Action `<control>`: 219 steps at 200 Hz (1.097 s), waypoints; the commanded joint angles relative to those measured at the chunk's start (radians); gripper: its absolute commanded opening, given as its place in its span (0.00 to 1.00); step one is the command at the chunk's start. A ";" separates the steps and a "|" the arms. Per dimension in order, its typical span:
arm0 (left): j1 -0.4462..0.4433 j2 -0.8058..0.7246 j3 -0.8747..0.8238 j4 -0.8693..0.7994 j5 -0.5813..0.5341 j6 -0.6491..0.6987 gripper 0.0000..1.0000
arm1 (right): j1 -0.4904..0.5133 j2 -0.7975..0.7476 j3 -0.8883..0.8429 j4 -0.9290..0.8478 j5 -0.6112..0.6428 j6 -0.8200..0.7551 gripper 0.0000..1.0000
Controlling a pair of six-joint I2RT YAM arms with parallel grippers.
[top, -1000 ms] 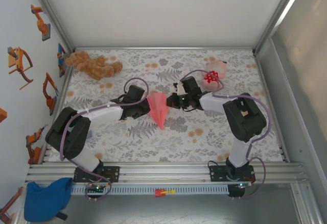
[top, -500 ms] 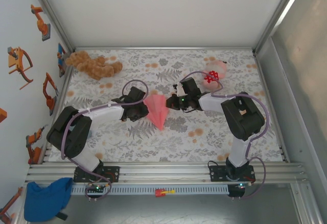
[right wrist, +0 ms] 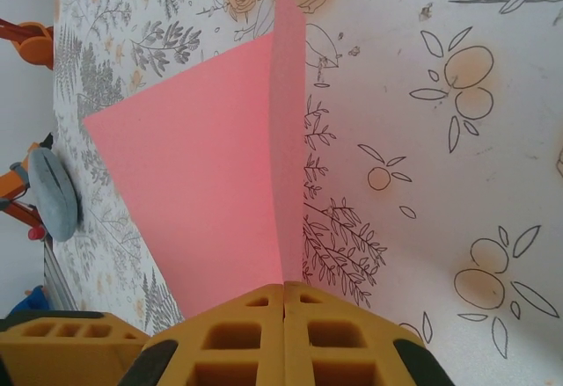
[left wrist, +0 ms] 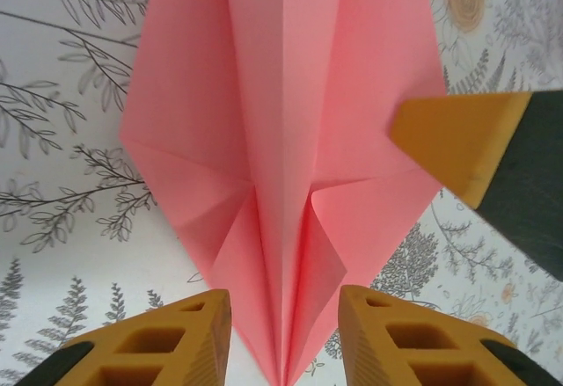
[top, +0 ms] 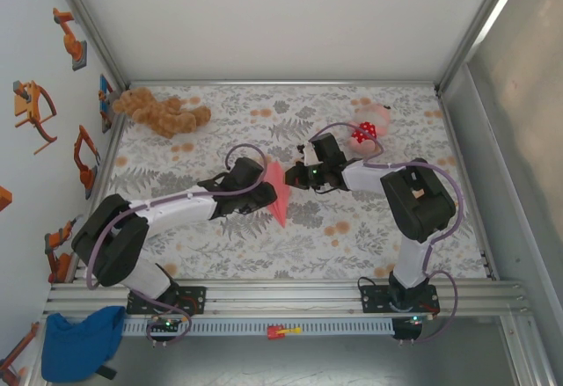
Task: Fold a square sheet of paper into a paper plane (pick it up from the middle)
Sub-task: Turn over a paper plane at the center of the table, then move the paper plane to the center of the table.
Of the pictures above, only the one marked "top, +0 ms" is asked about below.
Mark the aluminum mounting rail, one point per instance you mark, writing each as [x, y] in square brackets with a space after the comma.
[286, 298]

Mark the blue orange robot sticker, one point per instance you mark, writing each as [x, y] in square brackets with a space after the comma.
[105, 104]

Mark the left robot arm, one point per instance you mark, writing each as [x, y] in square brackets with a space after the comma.
[114, 254]

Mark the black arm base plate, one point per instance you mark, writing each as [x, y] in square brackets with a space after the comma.
[371, 300]
[195, 300]

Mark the brown teddy bear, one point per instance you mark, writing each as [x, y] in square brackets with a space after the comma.
[163, 113]

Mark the pink cloth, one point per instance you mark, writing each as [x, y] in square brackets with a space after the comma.
[281, 210]

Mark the blue cloth cap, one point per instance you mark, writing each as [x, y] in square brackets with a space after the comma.
[75, 346]

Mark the floral tablecloth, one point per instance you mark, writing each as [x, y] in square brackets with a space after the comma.
[308, 109]

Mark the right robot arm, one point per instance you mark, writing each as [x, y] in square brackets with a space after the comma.
[418, 214]

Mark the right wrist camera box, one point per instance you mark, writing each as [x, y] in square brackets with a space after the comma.
[308, 152]

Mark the aluminum frame post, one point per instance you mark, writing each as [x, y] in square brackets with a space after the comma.
[479, 25]
[88, 25]

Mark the aluminum back rail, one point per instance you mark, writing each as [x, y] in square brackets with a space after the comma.
[281, 83]

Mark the red yellow connector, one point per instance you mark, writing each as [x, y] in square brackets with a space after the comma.
[277, 332]

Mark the circuit board with green light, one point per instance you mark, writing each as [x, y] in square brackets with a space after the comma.
[409, 331]
[169, 324]

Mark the orange gripper sticker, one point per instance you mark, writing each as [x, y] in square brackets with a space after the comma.
[28, 104]

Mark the pink plush doll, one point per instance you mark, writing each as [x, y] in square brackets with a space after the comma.
[367, 133]

